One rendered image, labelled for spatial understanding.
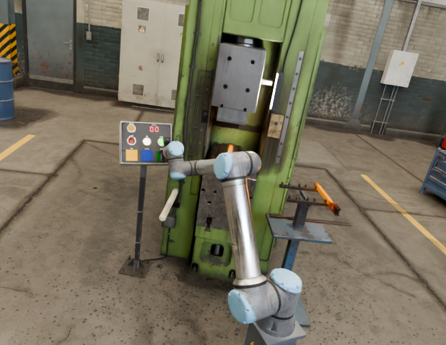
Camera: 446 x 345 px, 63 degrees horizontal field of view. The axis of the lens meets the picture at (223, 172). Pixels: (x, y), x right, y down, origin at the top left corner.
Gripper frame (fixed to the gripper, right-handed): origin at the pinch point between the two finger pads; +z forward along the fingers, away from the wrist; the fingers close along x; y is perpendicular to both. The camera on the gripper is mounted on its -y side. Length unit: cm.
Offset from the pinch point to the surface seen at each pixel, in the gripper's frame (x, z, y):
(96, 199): -35, 166, 22
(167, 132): 4.3, 2.0, -15.4
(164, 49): 107, 447, -284
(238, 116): 48, -18, -24
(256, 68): 54, -37, -51
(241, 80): 47, -30, -45
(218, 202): 42, 10, 33
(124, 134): -24.7, 2.0, -12.8
